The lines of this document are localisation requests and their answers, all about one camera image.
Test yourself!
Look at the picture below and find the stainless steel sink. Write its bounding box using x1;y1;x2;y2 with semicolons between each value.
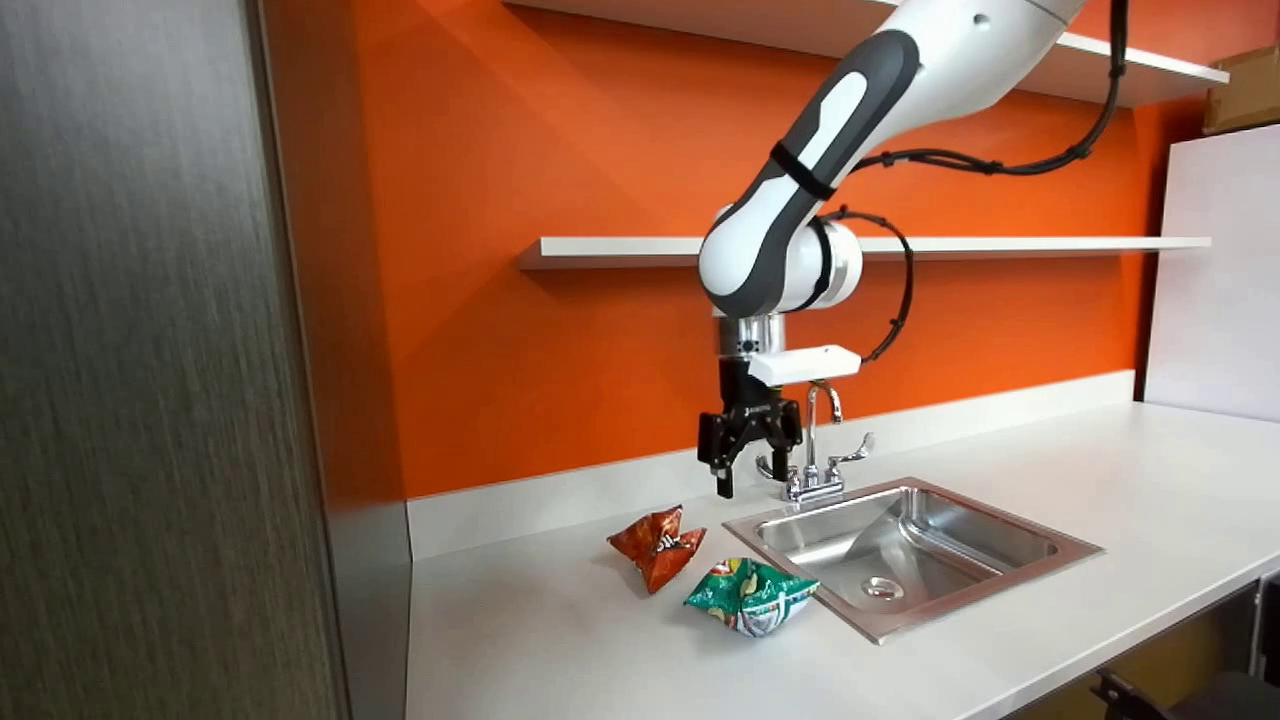
719;477;1109;648

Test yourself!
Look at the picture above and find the chrome faucet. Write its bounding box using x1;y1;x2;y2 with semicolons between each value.
757;382;880;514

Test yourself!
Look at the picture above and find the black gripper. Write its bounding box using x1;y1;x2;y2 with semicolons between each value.
694;358;808;504

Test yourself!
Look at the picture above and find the dark chair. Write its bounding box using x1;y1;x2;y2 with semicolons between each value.
1084;664;1280;720

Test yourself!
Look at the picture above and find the white wall shelf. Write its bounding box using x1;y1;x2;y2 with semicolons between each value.
504;0;1234;112
518;234;1218;276

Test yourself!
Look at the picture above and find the green chip bag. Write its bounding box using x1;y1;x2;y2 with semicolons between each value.
680;555;825;640

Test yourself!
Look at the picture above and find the dark wood cabinet panel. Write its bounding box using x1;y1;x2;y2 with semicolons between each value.
0;0;418;720

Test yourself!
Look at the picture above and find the white board panel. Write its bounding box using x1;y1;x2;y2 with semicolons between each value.
1142;122;1280;427

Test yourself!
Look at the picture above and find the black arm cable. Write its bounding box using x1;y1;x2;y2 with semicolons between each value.
798;0;1137;374

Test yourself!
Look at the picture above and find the cardboard box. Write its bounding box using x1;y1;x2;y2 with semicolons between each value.
1203;43;1280;136

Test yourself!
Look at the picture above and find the red Doritos chip bag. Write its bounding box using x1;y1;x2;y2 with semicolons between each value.
606;500;711;595

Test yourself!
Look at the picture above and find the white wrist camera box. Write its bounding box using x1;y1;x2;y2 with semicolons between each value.
745;342;864;392

